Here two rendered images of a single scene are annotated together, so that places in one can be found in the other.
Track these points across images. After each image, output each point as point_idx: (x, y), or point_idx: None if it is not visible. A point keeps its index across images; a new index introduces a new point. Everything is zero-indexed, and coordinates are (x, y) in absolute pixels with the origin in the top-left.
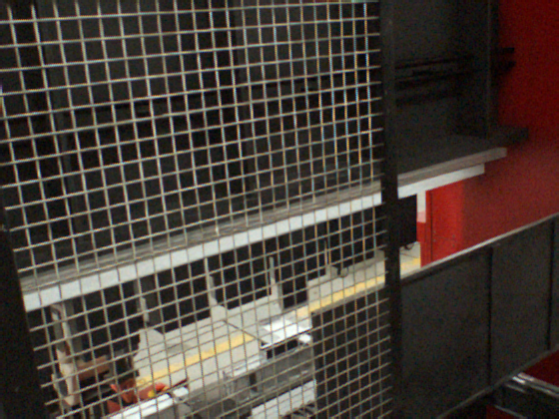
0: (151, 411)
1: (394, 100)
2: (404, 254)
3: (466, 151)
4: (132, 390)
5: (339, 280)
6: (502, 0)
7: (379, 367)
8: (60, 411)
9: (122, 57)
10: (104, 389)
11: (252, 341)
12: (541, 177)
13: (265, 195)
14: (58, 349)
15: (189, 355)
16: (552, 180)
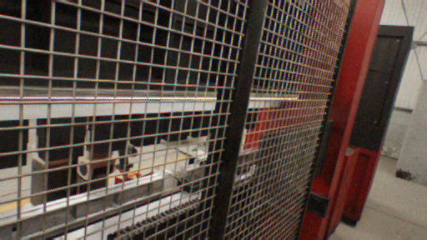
0: (154, 179)
1: (349, 34)
2: (203, 147)
3: (288, 92)
4: (128, 173)
5: (179, 152)
6: None
7: (313, 157)
8: (76, 183)
9: (190, 5)
10: (102, 175)
11: (144, 171)
12: (306, 110)
13: None
14: (88, 151)
15: (117, 173)
16: (311, 112)
